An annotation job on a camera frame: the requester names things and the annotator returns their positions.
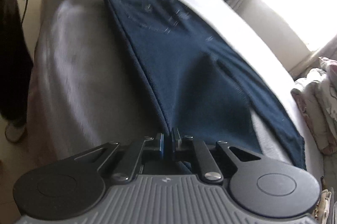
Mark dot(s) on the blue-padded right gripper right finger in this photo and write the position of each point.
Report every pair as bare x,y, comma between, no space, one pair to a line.
195,151

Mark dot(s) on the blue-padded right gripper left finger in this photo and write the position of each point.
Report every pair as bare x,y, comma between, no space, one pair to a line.
135,156

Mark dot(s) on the dark blue jeans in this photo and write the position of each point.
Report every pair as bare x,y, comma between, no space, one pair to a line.
195,81

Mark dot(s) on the stack of folded clothes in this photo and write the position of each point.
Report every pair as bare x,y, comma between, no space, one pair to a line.
325,210

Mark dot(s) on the right grey curtain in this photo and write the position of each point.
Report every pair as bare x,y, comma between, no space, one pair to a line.
312,61

